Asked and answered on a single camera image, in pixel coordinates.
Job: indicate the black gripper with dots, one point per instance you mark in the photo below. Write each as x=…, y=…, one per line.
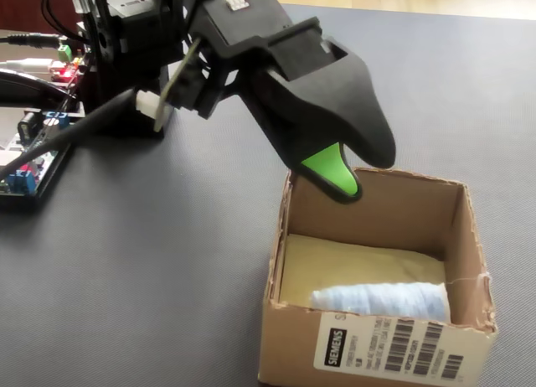
x=251, y=27

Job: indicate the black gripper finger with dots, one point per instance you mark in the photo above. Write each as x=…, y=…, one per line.
x=360, y=110

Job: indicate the white-blue block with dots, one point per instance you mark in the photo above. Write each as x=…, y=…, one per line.
x=377, y=299

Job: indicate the black WOWROBO robot arm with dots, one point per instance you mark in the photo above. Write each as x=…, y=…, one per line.
x=125, y=27

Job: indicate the open cardboard box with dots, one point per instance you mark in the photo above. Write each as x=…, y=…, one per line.
x=377, y=211

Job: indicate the large black table mat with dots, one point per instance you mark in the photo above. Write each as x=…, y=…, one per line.
x=167, y=236

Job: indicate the green-terminal circuit board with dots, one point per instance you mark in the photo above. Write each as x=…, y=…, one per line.
x=65, y=70

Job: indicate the black curved band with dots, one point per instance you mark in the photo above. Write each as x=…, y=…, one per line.
x=37, y=83

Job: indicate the blue circuit board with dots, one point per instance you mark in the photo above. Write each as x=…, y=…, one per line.
x=21, y=186

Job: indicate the black barrel power plug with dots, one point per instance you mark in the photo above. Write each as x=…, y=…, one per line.
x=29, y=40

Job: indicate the brown wooden furniture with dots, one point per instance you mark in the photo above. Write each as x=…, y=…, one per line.
x=19, y=6

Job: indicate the small camera circuit board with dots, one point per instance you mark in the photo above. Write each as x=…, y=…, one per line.
x=173, y=85

